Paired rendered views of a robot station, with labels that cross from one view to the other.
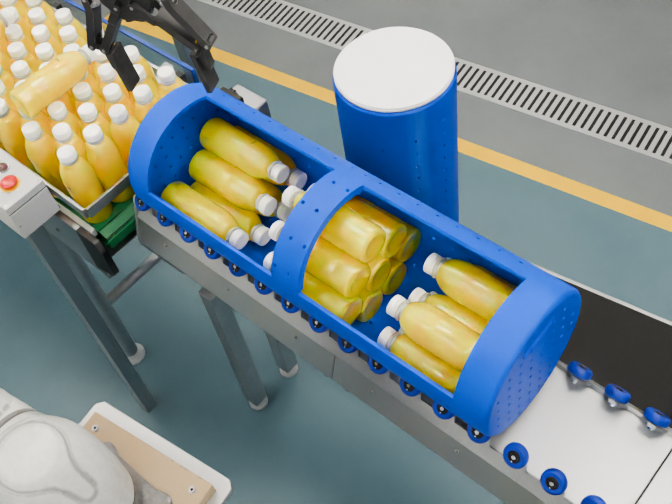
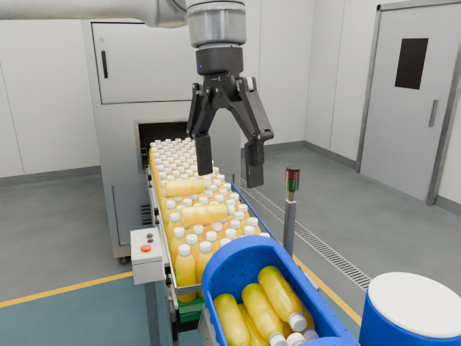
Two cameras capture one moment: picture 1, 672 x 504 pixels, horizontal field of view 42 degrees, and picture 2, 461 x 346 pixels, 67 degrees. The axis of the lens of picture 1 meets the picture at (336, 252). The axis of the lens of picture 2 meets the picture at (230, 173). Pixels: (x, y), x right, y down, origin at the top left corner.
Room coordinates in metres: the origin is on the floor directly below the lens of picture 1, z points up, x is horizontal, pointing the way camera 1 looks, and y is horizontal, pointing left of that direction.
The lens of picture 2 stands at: (0.48, -0.04, 1.76)
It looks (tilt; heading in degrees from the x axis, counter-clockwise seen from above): 20 degrees down; 24
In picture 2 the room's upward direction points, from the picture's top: straight up
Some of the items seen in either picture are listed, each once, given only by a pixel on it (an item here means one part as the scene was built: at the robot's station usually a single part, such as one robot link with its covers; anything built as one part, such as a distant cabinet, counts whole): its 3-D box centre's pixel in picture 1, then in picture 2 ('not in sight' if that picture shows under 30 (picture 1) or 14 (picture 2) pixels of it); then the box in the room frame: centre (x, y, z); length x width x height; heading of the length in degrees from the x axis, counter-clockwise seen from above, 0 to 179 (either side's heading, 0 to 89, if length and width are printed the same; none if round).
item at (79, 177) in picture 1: (83, 185); (185, 274); (1.36, 0.52, 1.00); 0.07 x 0.07 x 0.19
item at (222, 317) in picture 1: (237, 351); not in sight; (1.28, 0.33, 0.31); 0.06 x 0.06 x 0.63; 40
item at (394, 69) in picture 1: (393, 68); (416, 301); (1.50, -0.21, 1.03); 0.28 x 0.28 x 0.01
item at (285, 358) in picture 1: (271, 317); not in sight; (1.37, 0.22, 0.31); 0.06 x 0.06 x 0.63; 40
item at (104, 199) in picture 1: (153, 157); (233, 281); (1.44, 0.37, 0.96); 0.40 x 0.01 x 0.03; 130
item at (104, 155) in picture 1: (108, 164); (206, 271); (1.41, 0.46, 1.00); 0.07 x 0.07 x 0.19
